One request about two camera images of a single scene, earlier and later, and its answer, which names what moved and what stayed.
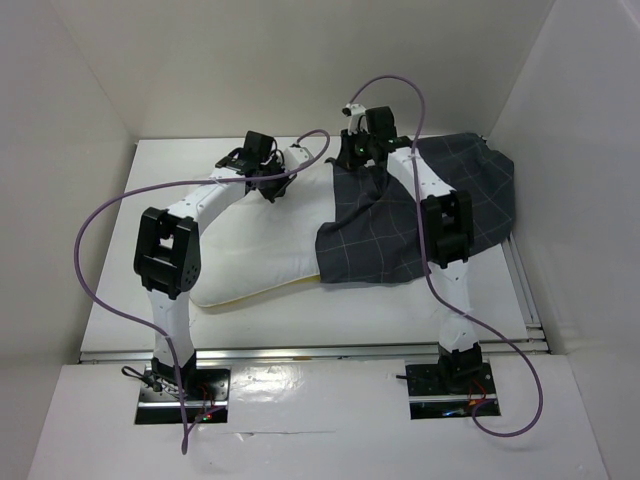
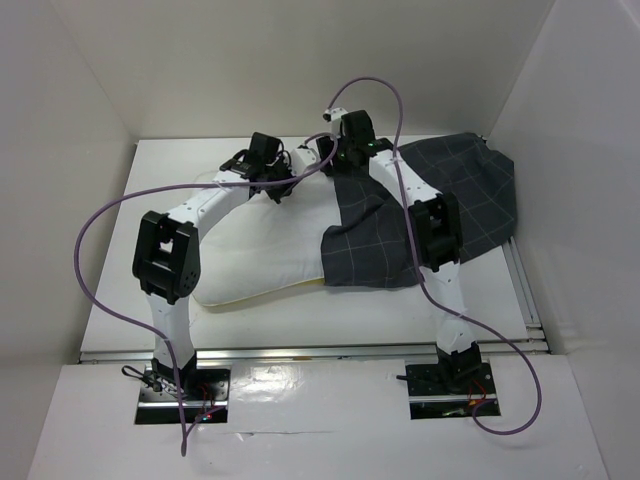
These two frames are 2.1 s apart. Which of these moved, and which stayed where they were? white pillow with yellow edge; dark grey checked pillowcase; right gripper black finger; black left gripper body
Moved: right gripper black finger
Stayed: white pillow with yellow edge; dark grey checked pillowcase; black left gripper body
